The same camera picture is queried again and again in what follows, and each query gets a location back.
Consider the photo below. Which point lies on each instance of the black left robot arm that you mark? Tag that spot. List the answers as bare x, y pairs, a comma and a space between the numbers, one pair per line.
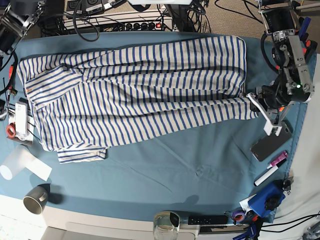
286, 49

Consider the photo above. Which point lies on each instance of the clear glass jar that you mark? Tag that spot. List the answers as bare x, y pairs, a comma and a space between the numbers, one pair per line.
166, 226

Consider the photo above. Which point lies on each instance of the smartphone in clear case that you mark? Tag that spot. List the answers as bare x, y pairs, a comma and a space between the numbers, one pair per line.
266, 146

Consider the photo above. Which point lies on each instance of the red tape roll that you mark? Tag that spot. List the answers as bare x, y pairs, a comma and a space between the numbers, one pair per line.
11, 130

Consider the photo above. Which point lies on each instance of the black remote control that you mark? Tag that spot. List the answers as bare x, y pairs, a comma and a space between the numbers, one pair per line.
207, 220

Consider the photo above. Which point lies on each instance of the blue table cloth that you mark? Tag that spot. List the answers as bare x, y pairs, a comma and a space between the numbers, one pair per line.
204, 170

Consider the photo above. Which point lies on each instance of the white plastic screw box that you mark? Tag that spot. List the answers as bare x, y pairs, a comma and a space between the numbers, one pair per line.
21, 120

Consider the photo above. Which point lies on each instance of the pink marker pen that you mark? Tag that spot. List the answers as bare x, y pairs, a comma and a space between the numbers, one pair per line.
282, 156

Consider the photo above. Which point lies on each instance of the blue white striped T-shirt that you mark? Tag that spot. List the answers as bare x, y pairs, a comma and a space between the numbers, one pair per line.
85, 103

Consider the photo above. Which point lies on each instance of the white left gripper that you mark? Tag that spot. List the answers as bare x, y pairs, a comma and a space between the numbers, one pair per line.
273, 117

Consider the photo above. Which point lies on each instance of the translucent white plastic cup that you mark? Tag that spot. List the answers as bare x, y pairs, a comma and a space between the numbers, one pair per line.
15, 162

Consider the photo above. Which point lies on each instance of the purple tape roll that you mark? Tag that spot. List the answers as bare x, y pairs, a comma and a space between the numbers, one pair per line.
238, 216

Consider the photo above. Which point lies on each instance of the black power strip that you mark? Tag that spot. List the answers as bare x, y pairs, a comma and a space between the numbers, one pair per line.
132, 26

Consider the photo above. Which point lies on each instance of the blue clamp tool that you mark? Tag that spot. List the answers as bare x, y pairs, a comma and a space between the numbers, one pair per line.
267, 199

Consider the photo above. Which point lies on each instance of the grey metal mug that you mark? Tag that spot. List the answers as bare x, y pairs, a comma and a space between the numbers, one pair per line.
36, 200

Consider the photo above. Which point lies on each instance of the black cable tie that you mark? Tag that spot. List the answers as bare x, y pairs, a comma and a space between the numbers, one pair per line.
5, 92

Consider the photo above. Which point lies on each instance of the red handled screwdriver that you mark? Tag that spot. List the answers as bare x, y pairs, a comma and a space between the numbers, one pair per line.
11, 90

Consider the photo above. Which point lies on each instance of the white board marker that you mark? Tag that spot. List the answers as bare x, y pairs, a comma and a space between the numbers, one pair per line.
268, 173

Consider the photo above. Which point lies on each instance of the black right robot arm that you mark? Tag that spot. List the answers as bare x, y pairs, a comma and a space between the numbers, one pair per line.
17, 19

